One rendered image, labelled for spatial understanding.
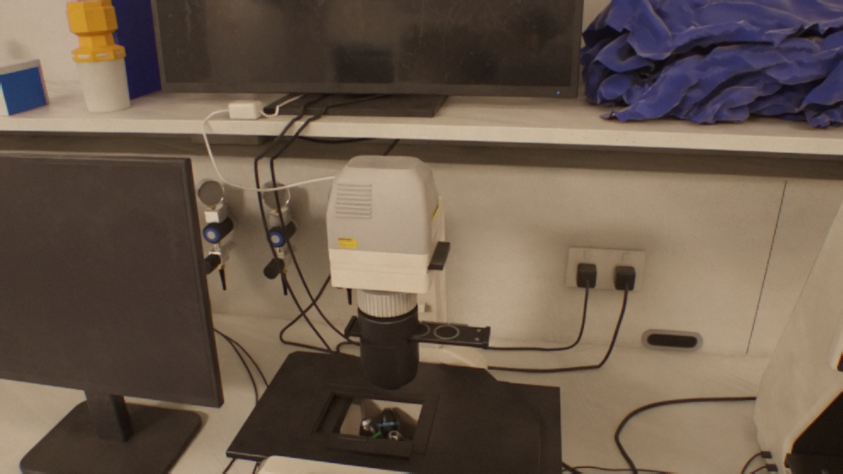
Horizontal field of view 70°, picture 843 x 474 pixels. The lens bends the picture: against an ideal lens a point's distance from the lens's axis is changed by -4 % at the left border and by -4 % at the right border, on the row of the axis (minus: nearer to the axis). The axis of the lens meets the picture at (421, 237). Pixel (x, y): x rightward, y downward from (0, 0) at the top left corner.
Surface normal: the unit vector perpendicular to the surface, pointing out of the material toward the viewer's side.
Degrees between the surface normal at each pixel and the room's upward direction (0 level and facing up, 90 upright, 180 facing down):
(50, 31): 90
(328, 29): 86
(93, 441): 0
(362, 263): 90
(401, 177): 47
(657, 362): 0
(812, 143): 90
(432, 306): 100
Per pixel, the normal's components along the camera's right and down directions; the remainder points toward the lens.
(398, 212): -0.18, 0.12
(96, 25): 0.59, 0.32
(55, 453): -0.02, -0.91
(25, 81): 0.98, 0.07
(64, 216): -0.18, 0.33
